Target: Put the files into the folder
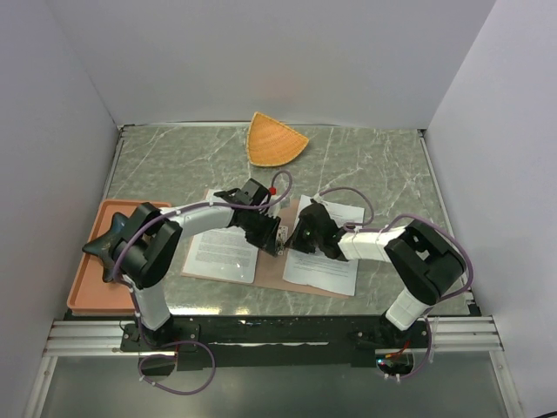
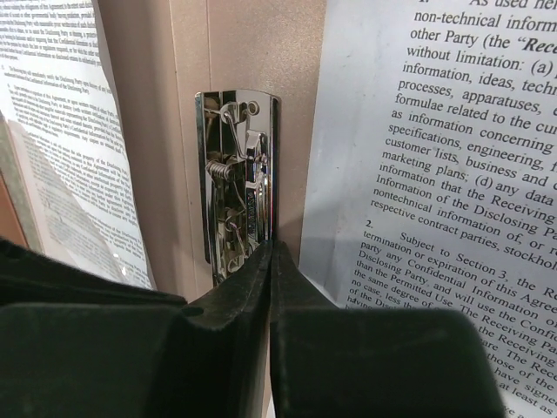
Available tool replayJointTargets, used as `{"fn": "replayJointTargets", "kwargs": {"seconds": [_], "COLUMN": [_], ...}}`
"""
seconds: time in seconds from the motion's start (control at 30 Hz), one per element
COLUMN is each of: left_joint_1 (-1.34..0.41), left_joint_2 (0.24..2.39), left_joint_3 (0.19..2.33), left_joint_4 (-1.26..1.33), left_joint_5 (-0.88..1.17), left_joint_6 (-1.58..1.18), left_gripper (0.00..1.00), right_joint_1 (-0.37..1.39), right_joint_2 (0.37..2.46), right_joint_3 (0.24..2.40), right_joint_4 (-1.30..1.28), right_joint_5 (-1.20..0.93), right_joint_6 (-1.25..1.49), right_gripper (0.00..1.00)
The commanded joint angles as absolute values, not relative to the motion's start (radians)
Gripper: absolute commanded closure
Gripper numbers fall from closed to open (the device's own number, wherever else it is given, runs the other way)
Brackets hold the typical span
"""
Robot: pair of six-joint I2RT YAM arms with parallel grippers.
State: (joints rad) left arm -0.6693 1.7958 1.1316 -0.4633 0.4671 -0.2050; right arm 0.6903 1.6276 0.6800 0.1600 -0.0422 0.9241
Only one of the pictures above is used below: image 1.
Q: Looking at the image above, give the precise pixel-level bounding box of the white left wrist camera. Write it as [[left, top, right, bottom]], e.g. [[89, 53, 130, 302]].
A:
[[266, 186, 291, 218]]

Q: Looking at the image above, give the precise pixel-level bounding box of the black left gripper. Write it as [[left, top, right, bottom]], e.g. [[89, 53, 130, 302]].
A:
[[242, 209, 281, 256]]

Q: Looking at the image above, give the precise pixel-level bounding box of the pink brown file folder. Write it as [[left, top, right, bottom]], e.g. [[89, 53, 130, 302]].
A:
[[180, 198, 353, 300]]

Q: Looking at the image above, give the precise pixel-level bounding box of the orange woven wicker basket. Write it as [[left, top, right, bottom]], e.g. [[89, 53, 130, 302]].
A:
[[245, 111, 310, 167]]

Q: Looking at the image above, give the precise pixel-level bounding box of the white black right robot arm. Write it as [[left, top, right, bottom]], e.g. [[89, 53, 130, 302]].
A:
[[285, 201, 472, 347]]

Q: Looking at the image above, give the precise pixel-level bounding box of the white printed paper sheet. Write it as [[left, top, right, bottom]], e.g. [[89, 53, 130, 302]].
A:
[[181, 195, 258, 284]]

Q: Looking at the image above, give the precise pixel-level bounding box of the white printed paper stack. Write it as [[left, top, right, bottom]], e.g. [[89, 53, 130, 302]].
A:
[[283, 202, 365, 297]]

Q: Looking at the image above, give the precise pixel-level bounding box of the dark teal star dish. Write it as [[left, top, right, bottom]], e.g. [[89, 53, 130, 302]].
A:
[[82, 212, 128, 283]]

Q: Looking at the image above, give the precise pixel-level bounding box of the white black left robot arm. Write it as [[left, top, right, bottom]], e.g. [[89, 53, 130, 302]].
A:
[[104, 179, 285, 350]]

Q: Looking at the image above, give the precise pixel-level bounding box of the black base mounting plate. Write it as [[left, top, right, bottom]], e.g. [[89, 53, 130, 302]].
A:
[[120, 315, 428, 371]]

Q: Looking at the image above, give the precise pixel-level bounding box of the metal folder clip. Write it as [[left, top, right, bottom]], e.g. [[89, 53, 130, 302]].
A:
[[276, 226, 288, 256]]

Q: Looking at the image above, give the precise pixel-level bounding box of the aluminium frame rail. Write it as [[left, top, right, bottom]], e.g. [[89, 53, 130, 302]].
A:
[[43, 316, 503, 357]]

